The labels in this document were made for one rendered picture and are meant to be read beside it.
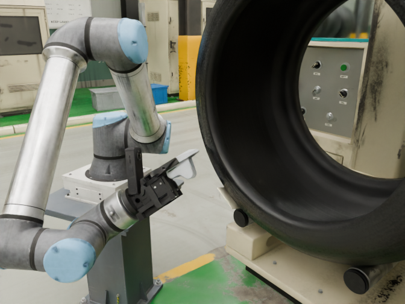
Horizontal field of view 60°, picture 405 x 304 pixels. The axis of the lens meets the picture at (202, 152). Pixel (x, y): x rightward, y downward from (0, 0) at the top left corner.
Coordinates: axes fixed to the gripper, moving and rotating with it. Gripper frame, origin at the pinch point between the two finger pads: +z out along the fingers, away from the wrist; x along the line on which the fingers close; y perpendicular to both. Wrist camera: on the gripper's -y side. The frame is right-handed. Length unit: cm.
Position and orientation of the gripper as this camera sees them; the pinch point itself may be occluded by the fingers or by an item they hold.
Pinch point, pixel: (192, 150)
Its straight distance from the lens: 82.1
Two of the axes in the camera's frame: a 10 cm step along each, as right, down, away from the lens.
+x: -2.0, -0.1, -9.8
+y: 5.5, 8.3, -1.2
